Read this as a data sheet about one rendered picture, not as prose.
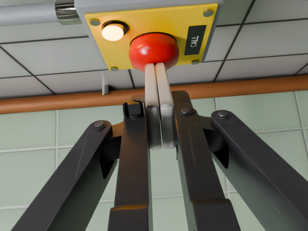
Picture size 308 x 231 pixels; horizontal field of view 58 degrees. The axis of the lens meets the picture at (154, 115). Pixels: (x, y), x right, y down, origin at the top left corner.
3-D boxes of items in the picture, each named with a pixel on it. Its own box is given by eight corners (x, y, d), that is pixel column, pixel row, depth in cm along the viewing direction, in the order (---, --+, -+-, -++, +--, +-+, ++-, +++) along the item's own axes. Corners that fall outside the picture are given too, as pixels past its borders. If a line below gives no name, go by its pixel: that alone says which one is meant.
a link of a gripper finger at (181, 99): (177, 133, 14) (237, 128, 14) (168, 90, 18) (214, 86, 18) (178, 157, 15) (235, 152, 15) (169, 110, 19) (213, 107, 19)
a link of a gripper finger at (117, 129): (149, 160, 15) (93, 164, 15) (148, 112, 19) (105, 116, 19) (147, 136, 14) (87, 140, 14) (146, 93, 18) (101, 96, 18)
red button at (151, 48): (175, 39, 25) (130, 42, 25) (177, 11, 21) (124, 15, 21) (178, 76, 24) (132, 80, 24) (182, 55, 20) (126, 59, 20)
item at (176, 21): (197, 2, 29) (101, 9, 29) (215, -92, 19) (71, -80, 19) (206, 67, 27) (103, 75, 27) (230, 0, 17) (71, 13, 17)
